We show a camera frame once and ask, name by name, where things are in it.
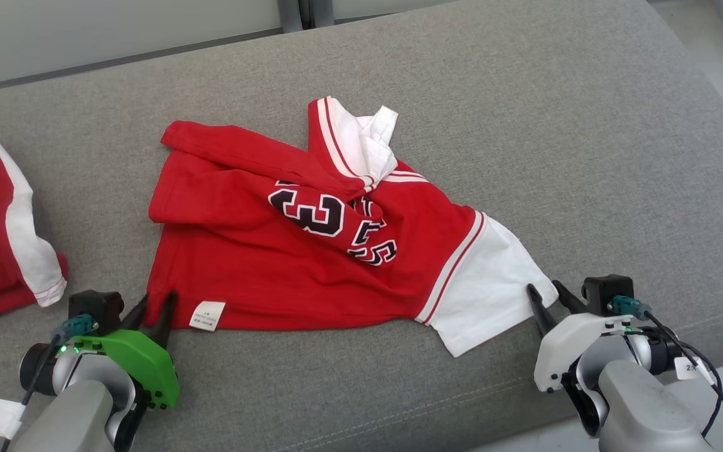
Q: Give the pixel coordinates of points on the grey partition post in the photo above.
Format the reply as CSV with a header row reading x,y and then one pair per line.
x,y
321,11
290,14

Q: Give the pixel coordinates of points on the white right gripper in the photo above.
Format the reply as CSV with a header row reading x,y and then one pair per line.
x,y
568,345

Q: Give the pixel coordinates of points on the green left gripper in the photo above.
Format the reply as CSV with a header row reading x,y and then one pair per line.
x,y
148,370

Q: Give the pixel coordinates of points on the grey partition base rail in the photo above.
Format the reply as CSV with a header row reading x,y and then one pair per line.
x,y
117,59

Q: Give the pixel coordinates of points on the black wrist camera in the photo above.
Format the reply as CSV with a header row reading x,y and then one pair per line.
x,y
95,307
606,290

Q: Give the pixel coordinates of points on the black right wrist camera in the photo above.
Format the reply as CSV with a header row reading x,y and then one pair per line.
x,y
606,290

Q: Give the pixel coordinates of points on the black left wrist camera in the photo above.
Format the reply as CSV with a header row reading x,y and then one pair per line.
x,y
95,307

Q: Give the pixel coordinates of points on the red jersey with white sleeves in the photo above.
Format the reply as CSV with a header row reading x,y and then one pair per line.
x,y
261,270

